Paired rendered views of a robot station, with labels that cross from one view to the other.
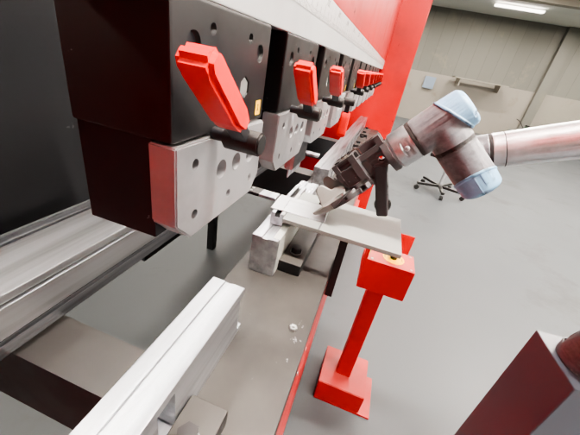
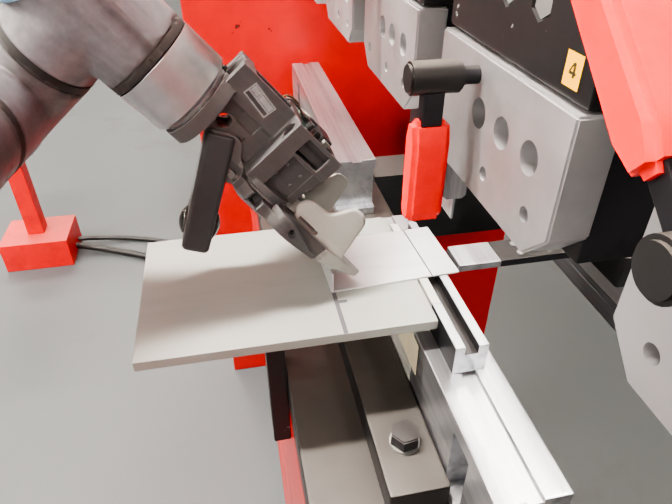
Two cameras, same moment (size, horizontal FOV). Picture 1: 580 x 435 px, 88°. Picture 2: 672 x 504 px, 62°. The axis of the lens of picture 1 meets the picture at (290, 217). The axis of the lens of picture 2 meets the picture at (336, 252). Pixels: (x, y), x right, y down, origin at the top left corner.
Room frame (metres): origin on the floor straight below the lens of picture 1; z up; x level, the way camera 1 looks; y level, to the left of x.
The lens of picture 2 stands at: (1.07, -0.26, 1.34)
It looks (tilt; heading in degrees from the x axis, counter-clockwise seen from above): 35 degrees down; 156
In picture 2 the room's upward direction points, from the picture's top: straight up
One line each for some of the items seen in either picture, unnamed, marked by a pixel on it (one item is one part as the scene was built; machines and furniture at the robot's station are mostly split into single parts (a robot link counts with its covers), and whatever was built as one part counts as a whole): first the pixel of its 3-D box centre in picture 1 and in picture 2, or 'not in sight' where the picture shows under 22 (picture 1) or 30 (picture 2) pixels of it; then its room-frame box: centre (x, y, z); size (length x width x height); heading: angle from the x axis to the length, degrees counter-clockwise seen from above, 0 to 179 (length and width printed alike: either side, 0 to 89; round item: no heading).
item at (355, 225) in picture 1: (345, 220); (280, 281); (0.65, -0.13, 1.00); 0.26 x 0.18 x 0.01; 77
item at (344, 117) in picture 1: (343, 117); (436, 145); (0.82, -0.08, 1.20); 0.04 x 0.02 x 0.10; 77
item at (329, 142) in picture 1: (293, 140); not in sight; (2.08, 0.08, 0.81); 0.64 x 0.08 x 0.14; 77
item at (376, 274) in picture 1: (387, 257); not in sight; (0.92, -0.37, 0.75); 0.20 x 0.16 x 0.18; 167
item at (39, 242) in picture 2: not in sight; (13, 162); (-1.14, -0.57, 0.41); 0.25 x 0.20 x 0.83; 77
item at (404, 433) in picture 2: not in sight; (404, 436); (0.81, -0.07, 0.91); 0.03 x 0.03 x 0.02
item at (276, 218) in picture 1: (289, 203); (431, 287); (0.71, 0.01, 0.98); 0.20 x 0.03 x 0.03; 167
